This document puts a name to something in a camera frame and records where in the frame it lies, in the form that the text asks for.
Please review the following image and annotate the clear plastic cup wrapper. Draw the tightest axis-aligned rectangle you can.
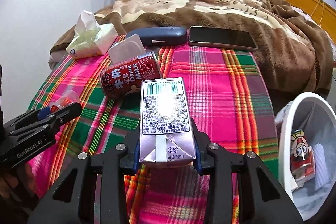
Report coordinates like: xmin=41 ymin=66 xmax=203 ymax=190
xmin=49 ymin=90 xmax=83 ymax=126

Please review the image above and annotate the silver blue milk carton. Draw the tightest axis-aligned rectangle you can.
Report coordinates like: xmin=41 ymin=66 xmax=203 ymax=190
xmin=139 ymin=77 xmax=196 ymax=168

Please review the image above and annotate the cartoon face milk can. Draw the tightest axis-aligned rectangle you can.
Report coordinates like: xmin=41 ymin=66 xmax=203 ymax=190
xmin=290 ymin=129 xmax=315 ymax=192

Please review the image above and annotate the white foam fruit net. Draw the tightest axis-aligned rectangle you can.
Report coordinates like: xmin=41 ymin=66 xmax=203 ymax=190
xmin=313 ymin=143 xmax=329 ymax=190

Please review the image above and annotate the white round trash bin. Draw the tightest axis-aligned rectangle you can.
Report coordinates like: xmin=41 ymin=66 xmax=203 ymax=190
xmin=274 ymin=92 xmax=335 ymax=223

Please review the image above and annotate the red drink milk can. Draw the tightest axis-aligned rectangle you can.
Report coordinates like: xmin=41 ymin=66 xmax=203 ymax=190
xmin=99 ymin=52 xmax=162 ymax=100

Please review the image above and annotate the pink plaid cloth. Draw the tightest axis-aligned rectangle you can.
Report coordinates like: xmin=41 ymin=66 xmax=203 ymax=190
xmin=30 ymin=44 xmax=278 ymax=223

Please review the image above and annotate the tissue pack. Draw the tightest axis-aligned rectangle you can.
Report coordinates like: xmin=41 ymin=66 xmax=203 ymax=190
xmin=66 ymin=10 xmax=118 ymax=59

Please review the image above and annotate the dark blue glasses case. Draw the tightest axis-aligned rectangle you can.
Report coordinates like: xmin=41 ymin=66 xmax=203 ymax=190
xmin=125 ymin=27 xmax=188 ymax=47

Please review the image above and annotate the black smartphone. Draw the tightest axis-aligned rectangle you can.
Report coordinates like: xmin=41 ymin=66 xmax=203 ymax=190
xmin=189 ymin=26 xmax=258 ymax=52

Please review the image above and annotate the brown fleece blanket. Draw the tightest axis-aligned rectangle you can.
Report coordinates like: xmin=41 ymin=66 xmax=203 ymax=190
xmin=49 ymin=0 xmax=334 ymax=98

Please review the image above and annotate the wooden headboard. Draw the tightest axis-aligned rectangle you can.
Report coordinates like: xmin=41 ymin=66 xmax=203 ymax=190
xmin=286 ymin=0 xmax=336 ymax=43

